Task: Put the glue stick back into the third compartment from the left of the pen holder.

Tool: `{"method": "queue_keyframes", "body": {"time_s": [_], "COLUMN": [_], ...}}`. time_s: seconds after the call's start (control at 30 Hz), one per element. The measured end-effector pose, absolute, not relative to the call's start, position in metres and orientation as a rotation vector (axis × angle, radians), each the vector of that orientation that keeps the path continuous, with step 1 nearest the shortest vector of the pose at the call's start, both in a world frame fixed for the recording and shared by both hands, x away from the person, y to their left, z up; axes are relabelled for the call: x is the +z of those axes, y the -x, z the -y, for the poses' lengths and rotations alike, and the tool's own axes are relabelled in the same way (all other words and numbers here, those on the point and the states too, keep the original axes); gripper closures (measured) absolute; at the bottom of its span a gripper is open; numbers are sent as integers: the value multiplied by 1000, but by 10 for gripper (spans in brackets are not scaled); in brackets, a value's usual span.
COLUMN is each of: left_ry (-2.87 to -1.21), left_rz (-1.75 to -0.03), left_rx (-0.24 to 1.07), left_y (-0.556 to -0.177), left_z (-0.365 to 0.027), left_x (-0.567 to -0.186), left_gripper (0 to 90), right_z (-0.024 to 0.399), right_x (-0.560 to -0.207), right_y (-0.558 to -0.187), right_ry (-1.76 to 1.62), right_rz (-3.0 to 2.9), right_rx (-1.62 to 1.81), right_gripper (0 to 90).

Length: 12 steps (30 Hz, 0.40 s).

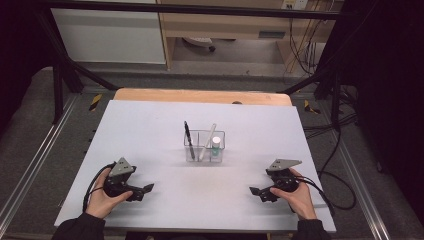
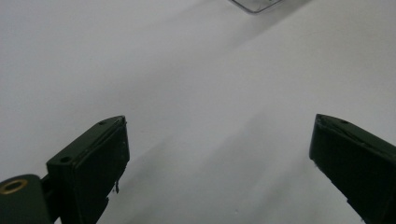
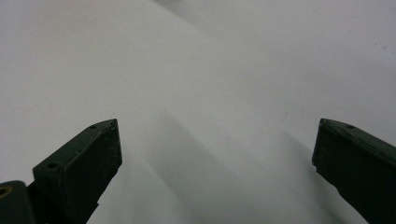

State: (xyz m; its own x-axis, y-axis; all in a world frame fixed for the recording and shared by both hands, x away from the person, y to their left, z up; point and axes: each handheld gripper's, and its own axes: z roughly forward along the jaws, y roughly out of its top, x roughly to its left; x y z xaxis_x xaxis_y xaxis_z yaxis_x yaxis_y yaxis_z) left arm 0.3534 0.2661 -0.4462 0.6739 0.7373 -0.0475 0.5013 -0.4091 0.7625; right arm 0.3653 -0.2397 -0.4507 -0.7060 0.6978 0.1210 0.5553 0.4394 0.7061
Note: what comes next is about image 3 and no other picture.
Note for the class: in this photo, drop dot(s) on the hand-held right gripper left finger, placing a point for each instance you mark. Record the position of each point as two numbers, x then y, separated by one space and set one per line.
81 174

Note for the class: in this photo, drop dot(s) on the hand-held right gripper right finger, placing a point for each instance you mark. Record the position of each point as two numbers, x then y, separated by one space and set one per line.
361 168

